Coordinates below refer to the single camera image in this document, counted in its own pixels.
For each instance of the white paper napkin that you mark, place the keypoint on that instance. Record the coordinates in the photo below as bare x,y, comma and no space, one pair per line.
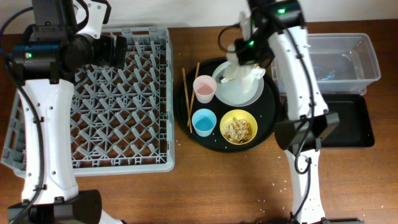
245,74

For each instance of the round black tray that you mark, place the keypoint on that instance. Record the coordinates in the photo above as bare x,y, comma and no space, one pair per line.
266,111

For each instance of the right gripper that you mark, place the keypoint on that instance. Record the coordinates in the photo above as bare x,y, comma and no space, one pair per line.
240,45

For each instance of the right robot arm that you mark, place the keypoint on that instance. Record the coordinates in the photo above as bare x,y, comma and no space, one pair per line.
276,30

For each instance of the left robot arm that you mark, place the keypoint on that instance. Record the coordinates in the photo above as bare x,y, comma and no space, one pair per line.
65,36

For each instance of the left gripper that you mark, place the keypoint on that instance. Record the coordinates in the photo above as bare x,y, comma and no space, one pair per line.
109,45

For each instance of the food scraps pile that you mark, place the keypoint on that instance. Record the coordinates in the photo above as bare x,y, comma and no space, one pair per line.
237,131

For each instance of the white ceramic plate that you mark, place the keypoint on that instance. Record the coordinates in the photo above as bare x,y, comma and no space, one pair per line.
231,93

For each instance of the pink plastic cup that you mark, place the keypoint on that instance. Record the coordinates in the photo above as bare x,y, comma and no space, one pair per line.
204,87

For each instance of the black rectangular tray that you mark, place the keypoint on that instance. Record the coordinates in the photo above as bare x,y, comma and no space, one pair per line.
343,121

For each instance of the right wooden chopstick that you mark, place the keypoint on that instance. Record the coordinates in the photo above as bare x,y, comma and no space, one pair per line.
193,95

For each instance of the clear plastic bin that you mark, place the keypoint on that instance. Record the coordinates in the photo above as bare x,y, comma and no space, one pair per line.
343,62

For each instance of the blue plastic cup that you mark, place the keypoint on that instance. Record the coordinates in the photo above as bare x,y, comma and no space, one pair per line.
204,122

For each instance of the left wooden chopstick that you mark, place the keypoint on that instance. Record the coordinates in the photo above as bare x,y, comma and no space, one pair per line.
186,99

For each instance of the grey dishwasher rack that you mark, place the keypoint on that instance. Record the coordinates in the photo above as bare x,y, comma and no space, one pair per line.
122,120

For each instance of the yellow bowl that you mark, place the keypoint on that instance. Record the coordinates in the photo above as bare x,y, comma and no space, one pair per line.
240,114

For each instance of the wooden chopstick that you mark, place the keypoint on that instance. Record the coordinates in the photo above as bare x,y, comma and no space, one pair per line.
193,95
186,99

